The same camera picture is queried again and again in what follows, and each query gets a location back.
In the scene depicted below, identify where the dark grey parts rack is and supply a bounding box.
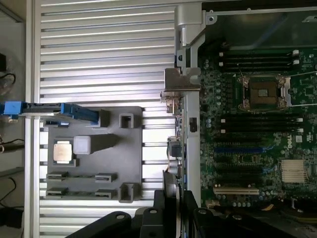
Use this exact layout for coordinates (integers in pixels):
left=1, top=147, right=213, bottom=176
left=39, top=106, right=144, bottom=204

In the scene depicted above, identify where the black looped cable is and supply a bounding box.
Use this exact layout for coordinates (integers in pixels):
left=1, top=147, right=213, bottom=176
left=0, top=72, right=17, bottom=97

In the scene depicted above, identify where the silver socket cover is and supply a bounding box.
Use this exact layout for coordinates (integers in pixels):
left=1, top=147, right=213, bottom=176
left=277, top=75, right=292, bottom=109

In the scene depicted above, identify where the CPU chip with metal lid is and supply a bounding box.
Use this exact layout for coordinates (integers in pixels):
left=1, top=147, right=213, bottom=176
left=53, top=141, right=74, bottom=165

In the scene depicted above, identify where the black expansion slot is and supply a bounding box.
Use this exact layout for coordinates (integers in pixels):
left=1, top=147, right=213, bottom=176
left=214, top=175, right=264, bottom=183
left=214, top=138, right=264, bottom=144
left=214, top=157, right=264, bottom=165
left=214, top=167, right=264, bottom=175

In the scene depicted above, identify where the yellow and black wire bundle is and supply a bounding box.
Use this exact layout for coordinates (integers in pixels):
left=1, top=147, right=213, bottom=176
left=261, top=198, right=317, bottom=225

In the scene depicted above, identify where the CPU socket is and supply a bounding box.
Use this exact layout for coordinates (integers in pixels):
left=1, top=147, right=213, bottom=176
left=234, top=73, right=292, bottom=110

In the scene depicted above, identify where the black straight cable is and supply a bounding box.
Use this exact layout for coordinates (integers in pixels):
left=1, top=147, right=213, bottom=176
left=0, top=138, right=25, bottom=151

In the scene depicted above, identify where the black curved cable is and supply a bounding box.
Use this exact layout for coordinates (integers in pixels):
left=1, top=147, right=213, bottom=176
left=0, top=176, right=17, bottom=208

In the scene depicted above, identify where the white square block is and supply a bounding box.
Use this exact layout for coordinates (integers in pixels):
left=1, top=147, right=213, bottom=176
left=73, top=135, right=92, bottom=155

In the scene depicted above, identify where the black device on floor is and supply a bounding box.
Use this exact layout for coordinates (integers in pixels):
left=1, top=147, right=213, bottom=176
left=0, top=207, right=25, bottom=230

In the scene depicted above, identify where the RAM slot with black latches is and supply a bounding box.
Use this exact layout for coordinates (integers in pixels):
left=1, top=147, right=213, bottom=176
left=219, top=55, right=301, bottom=61
left=219, top=114, right=304, bottom=119
left=219, top=123, right=305, bottom=129
left=219, top=65, right=301, bottom=72

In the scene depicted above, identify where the silver open PC case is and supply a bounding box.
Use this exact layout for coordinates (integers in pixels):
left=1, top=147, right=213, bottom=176
left=174, top=0, right=317, bottom=238

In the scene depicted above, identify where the green motherboard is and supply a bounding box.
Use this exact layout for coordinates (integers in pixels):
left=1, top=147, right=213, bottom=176
left=199, top=47, right=317, bottom=215

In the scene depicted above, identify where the RAM slot with white latches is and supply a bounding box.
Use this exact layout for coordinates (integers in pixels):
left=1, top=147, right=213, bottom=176
left=219, top=60, right=301, bottom=66
left=219, top=50, right=301, bottom=56
left=219, top=128, right=305, bottom=136
left=219, top=119, right=304, bottom=124

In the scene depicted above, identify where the grey aluminium frame bar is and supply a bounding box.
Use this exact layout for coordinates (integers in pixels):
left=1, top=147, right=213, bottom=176
left=0, top=0, right=26, bottom=24

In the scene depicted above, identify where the white expansion slot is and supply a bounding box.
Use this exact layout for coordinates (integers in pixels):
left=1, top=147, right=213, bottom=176
left=212, top=186, right=260, bottom=196

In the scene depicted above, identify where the silver finned chipset heatsink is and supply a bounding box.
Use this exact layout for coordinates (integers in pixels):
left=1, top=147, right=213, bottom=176
left=280, top=159, right=309, bottom=183

